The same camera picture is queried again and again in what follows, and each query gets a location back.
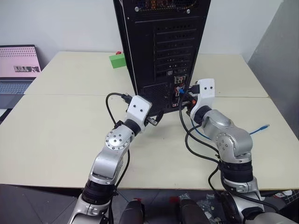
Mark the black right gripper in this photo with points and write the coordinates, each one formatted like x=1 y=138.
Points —
x=192 y=98

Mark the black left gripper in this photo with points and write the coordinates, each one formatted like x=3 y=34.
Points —
x=151 y=121

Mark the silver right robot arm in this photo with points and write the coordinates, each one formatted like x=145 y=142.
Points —
x=229 y=137

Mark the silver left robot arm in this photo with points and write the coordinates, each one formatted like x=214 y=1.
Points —
x=109 y=154

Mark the black computer tower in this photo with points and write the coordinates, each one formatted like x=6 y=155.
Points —
x=144 y=46

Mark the green block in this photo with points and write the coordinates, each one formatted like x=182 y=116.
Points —
x=118 y=61

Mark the grey partition panel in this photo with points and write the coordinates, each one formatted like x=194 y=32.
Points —
x=278 y=58

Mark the dark rounded shape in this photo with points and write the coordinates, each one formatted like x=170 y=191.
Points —
x=135 y=212
x=192 y=212

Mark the clear bag of screws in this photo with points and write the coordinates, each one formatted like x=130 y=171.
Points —
x=208 y=205

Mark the laptop with pink screen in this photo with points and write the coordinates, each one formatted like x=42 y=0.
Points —
x=16 y=60

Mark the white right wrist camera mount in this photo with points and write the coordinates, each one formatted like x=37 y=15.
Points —
x=206 y=89

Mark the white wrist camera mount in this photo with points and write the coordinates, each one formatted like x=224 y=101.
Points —
x=138 y=107
x=206 y=89

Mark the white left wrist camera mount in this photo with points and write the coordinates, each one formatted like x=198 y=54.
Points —
x=138 y=107

